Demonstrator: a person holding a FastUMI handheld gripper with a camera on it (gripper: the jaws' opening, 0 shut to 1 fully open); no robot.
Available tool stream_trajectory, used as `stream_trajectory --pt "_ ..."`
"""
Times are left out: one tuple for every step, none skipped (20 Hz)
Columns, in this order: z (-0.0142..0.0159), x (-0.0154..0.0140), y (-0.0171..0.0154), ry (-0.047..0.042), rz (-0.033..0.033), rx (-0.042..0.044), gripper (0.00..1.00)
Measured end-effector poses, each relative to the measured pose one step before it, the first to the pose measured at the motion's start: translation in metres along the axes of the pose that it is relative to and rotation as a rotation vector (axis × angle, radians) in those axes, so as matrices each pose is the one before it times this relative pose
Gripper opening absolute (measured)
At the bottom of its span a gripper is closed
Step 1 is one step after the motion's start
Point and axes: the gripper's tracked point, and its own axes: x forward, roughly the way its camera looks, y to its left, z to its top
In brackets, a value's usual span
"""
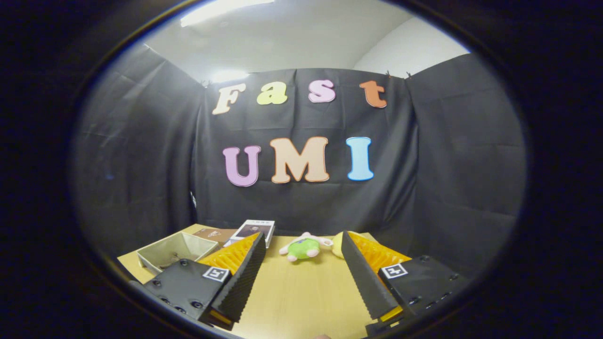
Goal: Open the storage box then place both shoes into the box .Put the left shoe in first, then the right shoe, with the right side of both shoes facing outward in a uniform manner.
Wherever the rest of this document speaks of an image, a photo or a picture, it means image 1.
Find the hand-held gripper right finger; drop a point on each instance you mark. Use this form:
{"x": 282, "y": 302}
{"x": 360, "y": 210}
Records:
{"x": 365, "y": 278}

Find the black backdrop cloth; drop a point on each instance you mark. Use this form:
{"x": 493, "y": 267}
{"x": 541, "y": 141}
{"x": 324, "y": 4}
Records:
{"x": 306, "y": 202}

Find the green plush toy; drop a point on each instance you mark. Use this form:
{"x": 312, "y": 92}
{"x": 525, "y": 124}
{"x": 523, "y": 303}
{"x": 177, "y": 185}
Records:
{"x": 304, "y": 248}

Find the ceiling light panel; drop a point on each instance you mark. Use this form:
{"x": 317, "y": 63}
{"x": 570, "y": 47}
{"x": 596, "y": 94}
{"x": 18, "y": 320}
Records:
{"x": 221, "y": 10}

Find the brown book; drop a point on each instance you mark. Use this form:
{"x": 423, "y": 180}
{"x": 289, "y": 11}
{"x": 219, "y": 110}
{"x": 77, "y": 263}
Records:
{"x": 212, "y": 234}

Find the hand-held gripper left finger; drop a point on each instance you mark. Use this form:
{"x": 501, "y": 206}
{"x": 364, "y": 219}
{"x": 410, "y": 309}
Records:
{"x": 238, "y": 287}

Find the yellow plush toy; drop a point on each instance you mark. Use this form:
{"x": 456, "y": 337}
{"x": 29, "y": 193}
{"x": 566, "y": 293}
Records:
{"x": 337, "y": 245}

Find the beige fabric storage box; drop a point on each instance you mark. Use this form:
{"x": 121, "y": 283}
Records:
{"x": 188, "y": 245}

